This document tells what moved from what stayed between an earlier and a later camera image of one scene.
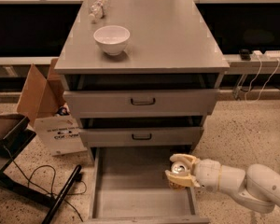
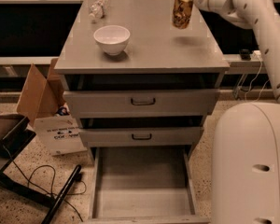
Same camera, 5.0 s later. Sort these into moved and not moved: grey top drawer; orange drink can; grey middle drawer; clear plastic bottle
Moved: orange drink can
Not moved: grey top drawer; clear plastic bottle; grey middle drawer
